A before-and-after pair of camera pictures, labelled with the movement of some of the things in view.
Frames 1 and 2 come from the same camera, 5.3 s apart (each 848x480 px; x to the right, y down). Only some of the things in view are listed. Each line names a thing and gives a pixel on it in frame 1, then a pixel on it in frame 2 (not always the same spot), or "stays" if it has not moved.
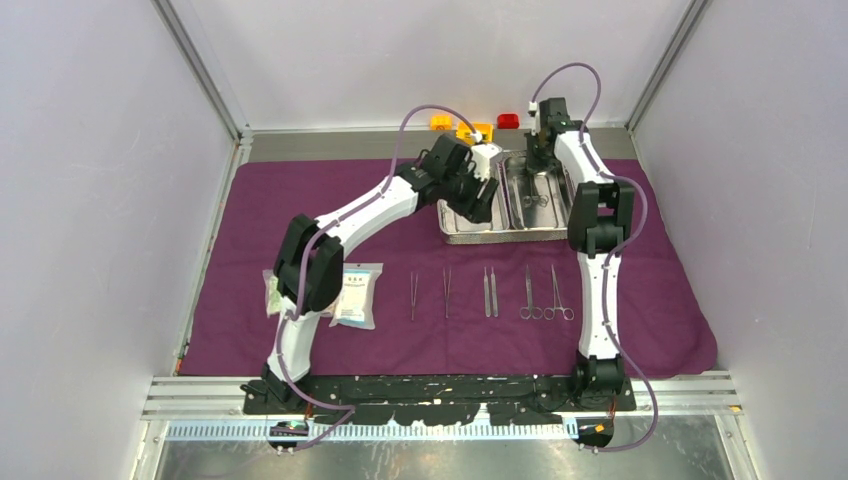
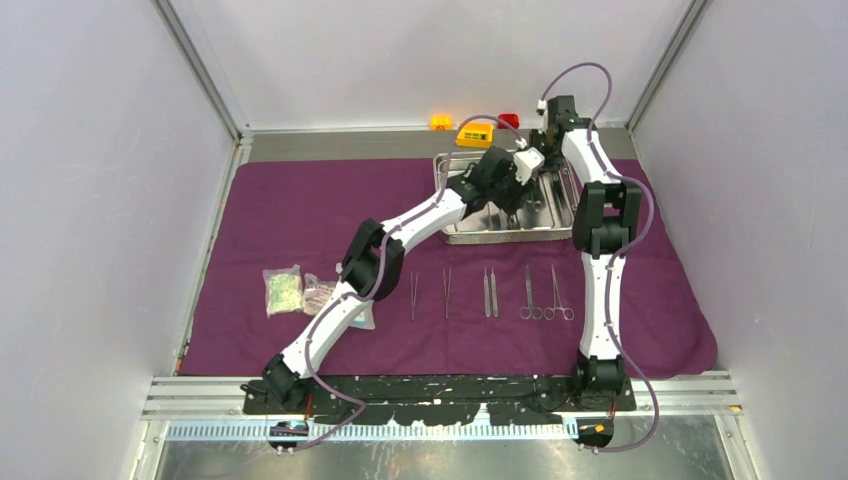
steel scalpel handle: x=494 y=294 stays
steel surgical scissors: x=530 y=311 stays
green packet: x=273 y=297 stays
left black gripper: x=478 y=208 → x=519 y=192
